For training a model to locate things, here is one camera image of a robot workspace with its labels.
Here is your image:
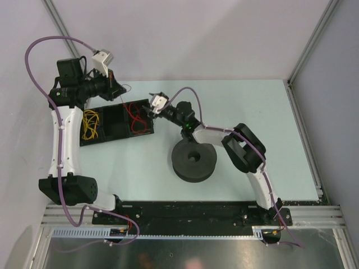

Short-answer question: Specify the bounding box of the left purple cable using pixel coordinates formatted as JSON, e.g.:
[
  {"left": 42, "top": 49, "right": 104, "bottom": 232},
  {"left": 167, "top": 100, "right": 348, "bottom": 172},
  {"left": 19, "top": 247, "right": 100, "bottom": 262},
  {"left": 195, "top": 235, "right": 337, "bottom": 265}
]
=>
[{"left": 24, "top": 36, "right": 140, "bottom": 253}]

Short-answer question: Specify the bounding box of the yellow wire bundle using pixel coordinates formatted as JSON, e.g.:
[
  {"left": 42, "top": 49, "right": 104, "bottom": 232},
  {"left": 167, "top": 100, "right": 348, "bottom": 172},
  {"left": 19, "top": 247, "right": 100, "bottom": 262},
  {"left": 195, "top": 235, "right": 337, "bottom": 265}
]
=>
[{"left": 81, "top": 109, "right": 101, "bottom": 140}]

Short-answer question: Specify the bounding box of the black compartment tray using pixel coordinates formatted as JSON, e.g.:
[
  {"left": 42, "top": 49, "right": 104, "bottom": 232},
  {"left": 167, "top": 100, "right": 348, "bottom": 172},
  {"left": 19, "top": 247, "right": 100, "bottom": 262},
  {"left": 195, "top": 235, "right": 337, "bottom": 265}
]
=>
[{"left": 80, "top": 99, "right": 154, "bottom": 146}]

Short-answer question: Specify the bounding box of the dark grey perforated spool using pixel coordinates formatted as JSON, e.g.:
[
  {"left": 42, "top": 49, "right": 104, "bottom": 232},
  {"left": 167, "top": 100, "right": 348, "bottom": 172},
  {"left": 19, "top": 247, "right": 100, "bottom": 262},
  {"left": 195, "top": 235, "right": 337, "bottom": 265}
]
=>
[{"left": 171, "top": 140, "right": 217, "bottom": 183}]

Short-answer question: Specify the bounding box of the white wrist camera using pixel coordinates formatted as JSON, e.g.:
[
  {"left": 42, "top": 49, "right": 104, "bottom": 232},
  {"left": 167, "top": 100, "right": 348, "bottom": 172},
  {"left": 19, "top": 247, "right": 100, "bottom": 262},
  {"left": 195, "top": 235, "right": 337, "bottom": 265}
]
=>
[
  {"left": 150, "top": 94, "right": 168, "bottom": 114},
  {"left": 92, "top": 50, "right": 114, "bottom": 77}
]

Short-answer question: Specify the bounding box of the grey slotted cable duct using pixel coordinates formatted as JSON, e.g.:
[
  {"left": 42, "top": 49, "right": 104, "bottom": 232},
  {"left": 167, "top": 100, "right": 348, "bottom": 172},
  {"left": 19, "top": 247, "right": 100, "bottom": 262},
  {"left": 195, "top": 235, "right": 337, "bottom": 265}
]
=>
[{"left": 51, "top": 226, "right": 280, "bottom": 240}]

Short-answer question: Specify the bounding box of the aluminium frame rail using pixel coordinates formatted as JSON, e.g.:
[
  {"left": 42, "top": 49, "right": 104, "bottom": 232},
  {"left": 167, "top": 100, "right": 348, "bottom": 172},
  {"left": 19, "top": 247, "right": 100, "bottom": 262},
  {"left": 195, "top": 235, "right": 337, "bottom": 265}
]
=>
[{"left": 40, "top": 205, "right": 346, "bottom": 229}]

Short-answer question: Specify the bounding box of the red wire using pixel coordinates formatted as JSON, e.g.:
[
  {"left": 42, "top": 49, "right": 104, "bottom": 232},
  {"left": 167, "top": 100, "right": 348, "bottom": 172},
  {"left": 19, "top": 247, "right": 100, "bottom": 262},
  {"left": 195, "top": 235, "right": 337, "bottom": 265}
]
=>
[{"left": 111, "top": 72, "right": 154, "bottom": 135}]

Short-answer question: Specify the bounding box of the purple cable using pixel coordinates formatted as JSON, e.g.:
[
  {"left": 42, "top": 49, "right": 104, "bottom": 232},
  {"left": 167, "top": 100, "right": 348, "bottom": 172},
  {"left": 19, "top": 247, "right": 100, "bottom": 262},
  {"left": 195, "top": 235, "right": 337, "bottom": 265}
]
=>
[
  {"left": 24, "top": 36, "right": 140, "bottom": 253},
  {"left": 168, "top": 86, "right": 306, "bottom": 249}
]

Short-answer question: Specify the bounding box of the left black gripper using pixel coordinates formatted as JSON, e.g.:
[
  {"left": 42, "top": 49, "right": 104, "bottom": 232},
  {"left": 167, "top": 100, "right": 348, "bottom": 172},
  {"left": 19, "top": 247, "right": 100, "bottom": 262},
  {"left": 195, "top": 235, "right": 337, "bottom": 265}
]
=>
[{"left": 79, "top": 67, "right": 126, "bottom": 101}]

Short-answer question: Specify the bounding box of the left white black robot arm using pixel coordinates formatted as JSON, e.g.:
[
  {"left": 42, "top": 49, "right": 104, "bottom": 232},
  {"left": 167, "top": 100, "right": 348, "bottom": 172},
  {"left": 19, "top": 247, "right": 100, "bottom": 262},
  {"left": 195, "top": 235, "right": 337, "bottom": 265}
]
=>
[{"left": 38, "top": 53, "right": 126, "bottom": 224}]

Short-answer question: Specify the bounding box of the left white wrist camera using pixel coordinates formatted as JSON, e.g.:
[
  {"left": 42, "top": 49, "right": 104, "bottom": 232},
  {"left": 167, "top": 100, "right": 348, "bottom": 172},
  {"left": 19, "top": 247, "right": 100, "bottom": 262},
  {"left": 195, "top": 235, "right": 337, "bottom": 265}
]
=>
[{"left": 92, "top": 50, "right": 114, "bottom": 77}]

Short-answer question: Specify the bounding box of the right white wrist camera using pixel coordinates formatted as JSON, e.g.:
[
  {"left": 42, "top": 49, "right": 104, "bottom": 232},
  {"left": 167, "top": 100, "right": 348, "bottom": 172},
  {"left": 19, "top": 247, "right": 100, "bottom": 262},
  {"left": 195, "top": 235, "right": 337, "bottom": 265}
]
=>
[{"left": 150, "top": 94, "right": 168, "bottom": 114}]

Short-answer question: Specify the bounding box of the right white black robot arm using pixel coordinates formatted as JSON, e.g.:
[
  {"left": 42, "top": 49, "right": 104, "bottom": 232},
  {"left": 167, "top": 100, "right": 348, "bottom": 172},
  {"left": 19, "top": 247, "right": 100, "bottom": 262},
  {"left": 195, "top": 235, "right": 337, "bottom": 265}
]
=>
[{"left": 145, "top": 92, "right": 282, "bottom": 225}]

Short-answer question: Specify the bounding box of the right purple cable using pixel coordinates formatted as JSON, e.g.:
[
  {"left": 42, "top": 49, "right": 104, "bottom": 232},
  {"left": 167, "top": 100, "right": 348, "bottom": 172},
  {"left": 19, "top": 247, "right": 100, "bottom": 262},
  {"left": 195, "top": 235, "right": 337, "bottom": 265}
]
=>
[{"left": 168, "top": 86, "right": 306, "bottom": 249}]

